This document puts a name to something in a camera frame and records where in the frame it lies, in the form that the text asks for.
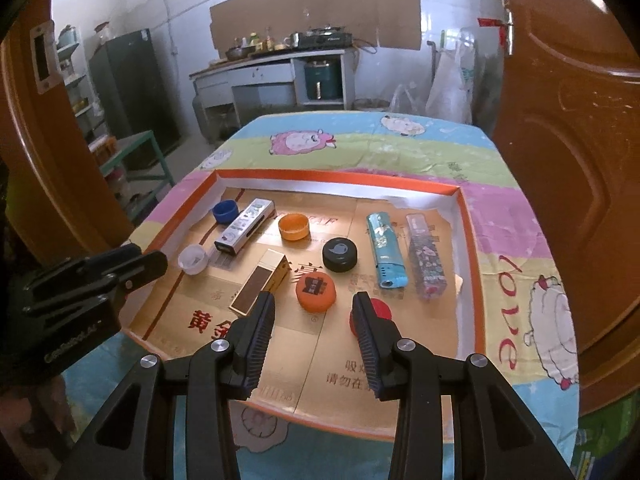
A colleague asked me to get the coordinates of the metal door handle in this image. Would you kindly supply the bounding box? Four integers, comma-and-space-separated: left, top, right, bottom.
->
501, 0, 516, 56

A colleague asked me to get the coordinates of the gold rectangular box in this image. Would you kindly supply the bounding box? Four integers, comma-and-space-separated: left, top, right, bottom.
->
229, 249, 292, 317

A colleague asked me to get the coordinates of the cardboard sheet on wall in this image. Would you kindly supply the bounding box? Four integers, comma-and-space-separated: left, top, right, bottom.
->
209, 0, 423, 52

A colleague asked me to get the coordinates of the brown wooden door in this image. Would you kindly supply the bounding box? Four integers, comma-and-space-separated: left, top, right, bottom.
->
492, 0, 640, 416

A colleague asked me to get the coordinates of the teal lighter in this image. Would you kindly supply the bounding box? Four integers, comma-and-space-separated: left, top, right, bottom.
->
366, 210, 408, 289

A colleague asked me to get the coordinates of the white kitchen counter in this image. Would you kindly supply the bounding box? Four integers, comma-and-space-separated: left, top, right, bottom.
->
189, 47, 358, 126

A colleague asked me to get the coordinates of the white storage shelf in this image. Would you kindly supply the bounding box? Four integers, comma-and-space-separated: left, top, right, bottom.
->
55, 25, 108, 141

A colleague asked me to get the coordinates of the clear floral printed lighter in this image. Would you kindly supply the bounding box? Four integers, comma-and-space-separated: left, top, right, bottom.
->
405, 213, 447, 301

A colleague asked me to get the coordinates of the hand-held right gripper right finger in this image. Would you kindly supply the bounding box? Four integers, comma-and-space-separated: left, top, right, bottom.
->
352, 291, 576, 480

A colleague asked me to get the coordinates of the clear plastic bag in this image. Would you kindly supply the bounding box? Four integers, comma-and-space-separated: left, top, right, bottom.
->
390, 84, 423, 113

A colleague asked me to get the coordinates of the orange rimmed cardboard tray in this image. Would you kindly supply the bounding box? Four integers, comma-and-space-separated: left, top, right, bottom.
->
122, 169, 488, 443

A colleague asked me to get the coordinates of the teal air fryer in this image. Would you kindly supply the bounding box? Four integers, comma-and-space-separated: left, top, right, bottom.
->
305, 62, 342, 101

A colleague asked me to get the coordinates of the red bottle cap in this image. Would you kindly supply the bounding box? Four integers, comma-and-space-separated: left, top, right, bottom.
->
350, 297, 393, 336

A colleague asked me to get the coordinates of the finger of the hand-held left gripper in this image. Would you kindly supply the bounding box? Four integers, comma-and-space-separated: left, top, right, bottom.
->
25, 244, 169, 294
22, 281, 132, 317

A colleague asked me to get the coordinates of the green printed carton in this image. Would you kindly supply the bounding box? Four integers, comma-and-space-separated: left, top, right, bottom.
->
570, 425, 631, 480

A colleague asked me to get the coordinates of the metal strike plate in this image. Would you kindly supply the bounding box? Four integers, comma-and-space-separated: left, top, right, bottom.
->
30, 22, 56, 93

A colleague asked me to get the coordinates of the dark green fridge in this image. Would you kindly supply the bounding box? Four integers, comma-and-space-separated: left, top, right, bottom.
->
89, 29, 182, 171

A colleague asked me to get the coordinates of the black bottle cap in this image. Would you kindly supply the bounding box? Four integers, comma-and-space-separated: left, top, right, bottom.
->
322, 237, 359, 273

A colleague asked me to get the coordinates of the white bottle cap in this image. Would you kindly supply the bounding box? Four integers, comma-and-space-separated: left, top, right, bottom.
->
178, 245, 209, 276

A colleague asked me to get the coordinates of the black gas stove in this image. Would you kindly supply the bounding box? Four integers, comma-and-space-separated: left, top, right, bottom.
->
300, 30, 353, 50

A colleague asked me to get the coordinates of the blue bottle cap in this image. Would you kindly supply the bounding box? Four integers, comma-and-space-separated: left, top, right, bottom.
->
212, 200, 239, 223

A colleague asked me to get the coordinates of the white plastic bag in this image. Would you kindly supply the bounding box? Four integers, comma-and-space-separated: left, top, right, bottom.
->
425, 40, 476, 123

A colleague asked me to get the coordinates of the grey wall pipe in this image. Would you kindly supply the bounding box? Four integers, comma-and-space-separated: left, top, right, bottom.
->
427, 40, 440, 96

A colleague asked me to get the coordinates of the green wooden table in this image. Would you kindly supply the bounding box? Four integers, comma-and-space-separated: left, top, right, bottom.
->
87, 130, 176, 201

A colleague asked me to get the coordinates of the orange cap with dark label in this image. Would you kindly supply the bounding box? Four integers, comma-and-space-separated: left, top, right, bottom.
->
296, 272, 337, 313

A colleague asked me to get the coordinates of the plain orange bottle cap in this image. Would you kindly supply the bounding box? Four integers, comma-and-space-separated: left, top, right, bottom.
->
278, 213, 311, 241

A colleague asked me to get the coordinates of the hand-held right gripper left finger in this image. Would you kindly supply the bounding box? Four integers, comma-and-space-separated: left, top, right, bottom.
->
57, 291, 277, 480

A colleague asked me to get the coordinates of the silver rectangular box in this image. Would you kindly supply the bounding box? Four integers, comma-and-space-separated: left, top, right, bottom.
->
214, 198, 275, 257

